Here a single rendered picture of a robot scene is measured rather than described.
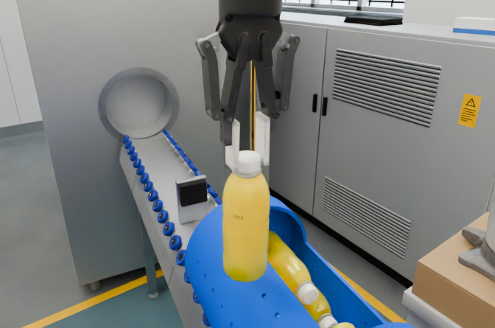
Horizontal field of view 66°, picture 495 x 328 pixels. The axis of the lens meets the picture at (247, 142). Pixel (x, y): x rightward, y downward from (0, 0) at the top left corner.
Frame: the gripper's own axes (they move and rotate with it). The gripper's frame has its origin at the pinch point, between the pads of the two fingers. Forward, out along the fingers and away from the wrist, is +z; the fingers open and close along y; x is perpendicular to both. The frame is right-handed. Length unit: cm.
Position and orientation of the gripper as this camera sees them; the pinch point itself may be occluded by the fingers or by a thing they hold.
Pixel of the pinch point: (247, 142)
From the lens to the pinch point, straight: 51.5
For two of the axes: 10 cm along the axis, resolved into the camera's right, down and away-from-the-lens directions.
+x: 4.4, 3.6, -8.3
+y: -9.0, 1.5, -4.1
